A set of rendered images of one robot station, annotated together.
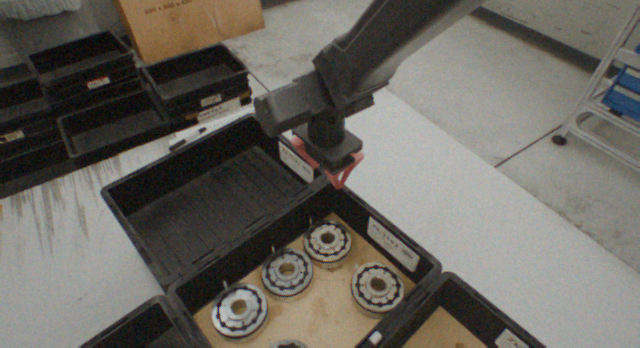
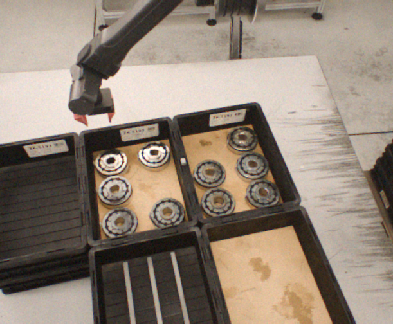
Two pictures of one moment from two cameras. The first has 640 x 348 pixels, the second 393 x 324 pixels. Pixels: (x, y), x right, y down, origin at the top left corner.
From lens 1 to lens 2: 0.60 m
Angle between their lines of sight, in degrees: 37
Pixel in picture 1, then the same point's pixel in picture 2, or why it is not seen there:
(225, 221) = (49, 213)
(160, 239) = not seen: hidden behind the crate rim
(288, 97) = (88, 87)
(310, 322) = (148, 195)
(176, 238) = (38, 247)
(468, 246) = (153, 111)
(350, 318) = (159, 177)
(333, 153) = (106, 102)
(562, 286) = (199, 91)
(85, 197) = not seen: outside the picture
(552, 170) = not seen: hidden behind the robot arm
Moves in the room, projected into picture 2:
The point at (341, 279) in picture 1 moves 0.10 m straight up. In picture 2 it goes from (136, 170) to (132, 152)
